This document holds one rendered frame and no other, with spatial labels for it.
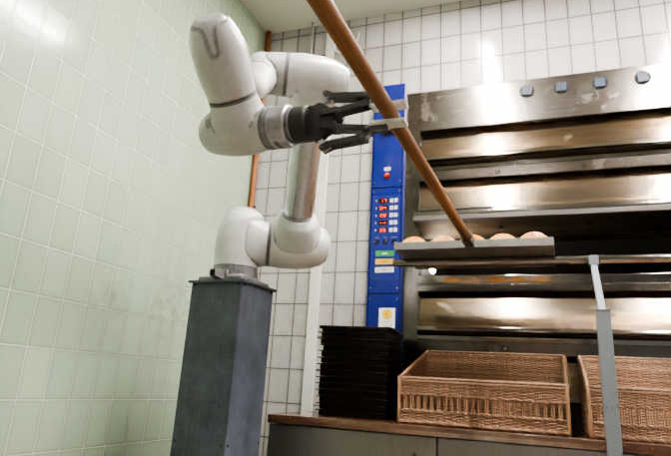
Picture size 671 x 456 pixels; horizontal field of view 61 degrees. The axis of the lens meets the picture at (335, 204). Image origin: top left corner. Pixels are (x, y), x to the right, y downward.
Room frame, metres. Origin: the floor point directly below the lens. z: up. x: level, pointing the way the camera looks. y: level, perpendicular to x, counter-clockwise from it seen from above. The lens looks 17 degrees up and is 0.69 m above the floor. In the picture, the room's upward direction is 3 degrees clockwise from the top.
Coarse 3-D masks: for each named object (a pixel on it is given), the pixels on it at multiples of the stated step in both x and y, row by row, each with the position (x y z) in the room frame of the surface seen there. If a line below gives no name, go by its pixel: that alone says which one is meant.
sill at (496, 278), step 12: (420, 276) 2.54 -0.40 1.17; (432, 276) 2.52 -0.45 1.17; (444, 276) 2.50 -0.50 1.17; (456, 276) 2.48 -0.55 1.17; (468, 276) 2.47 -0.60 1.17; (480, 276) 2.45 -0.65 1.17; (492, 276) 2.43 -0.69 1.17; (504, 276) 2.41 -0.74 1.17; (516, 276) 2.39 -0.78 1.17; (528, 276) 2.38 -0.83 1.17; (540, 276) 2.36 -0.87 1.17; (552, 276) 2.34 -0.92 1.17; (564, 276) 2.33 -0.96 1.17; (576, 276) 2.31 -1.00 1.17; (588, 276) 2.29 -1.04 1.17; (600, 276) 2.28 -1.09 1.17; (612, 276) 2.26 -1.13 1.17; (624, 276) 2.25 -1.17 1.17; (636, 276) 2.23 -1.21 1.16; (648, 276) 2.21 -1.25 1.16; (660, 276) 2.20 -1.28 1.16
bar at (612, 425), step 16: (528, 256) 2.03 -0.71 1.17; (544, 256) 2.01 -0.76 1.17; (560, 256) 1.98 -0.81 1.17; (576, 256) 1.96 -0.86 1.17; (592, 256) 1.94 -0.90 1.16; (608, 256) 1.93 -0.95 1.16; (624, 256) 1.91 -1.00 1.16; (640, 256) 1.89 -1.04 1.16; (656, 256) 1.87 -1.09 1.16; (592, 272) 1.91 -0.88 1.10; (608, 320) 1.73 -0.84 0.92; (608, 336) 1.73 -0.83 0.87; (608, 352) 1.73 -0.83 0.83; (608, 368) 1.73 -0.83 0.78; (608, 384) 1.73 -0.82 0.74; (608, 400) 1.74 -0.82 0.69; (608, 416) 1.74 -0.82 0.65; (608, 432) 1.74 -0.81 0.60; (608, 448) 1.74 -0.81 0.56
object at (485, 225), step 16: (592, 208) 2.15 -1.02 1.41; (608, 208) 2.13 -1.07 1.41; (624, 208) 2.11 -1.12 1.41; (640, 208) 2.09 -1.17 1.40; (656, 208) 2.07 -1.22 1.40; (416, 224) 2.43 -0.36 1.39; (432, 224) 2.41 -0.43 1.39; (448, 224) 2.39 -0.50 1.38; (464, 224) 2.37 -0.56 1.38; (480, 224) 2.35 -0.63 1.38; (496, 224) 2.34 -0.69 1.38; (512, 224) 2.32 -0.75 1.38; (528, 224) 2.30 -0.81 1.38; (544, 224) 2.28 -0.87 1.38; (560, 224) 2.27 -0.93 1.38; (576, 224) 2.25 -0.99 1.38; (608, 224) 2.22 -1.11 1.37; (624, 224) 2.20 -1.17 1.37; (640, 224) 2.19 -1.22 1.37; (656, 224) 2.17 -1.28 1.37
